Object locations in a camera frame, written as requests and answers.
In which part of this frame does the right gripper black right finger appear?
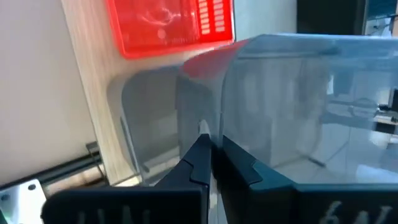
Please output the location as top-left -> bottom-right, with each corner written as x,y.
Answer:
213,134 -> 398,224

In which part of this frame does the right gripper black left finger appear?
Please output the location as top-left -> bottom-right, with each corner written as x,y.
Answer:
41,133 -> 213,224

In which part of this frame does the grey translucent plastic basket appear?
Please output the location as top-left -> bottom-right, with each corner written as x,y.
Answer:
175,33 -> 398,187
106,67 -> 218,187

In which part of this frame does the red plastic basket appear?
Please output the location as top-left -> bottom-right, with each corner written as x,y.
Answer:
105,0 -> 236,60

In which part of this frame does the white mounting bracket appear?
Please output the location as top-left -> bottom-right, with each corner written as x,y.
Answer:
0,178 -> 48,224

